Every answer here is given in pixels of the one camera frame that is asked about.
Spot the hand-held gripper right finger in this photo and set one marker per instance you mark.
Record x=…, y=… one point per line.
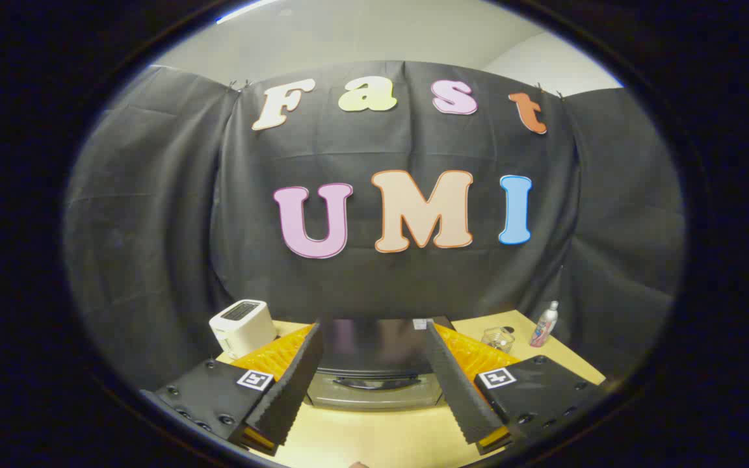
x=456, y=390

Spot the clear glass jar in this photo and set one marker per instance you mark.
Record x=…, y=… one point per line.
x=498, y=340

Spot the black toaster oven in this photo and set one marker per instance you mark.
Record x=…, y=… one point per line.
x=374, y=354

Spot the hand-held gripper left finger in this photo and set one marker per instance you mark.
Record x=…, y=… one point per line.
x=290, y=390

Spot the white pop-up toaster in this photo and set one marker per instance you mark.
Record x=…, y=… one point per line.
x=241, y=328

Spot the pink and white bottle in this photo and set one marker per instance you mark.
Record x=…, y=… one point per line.
x=543, y=328

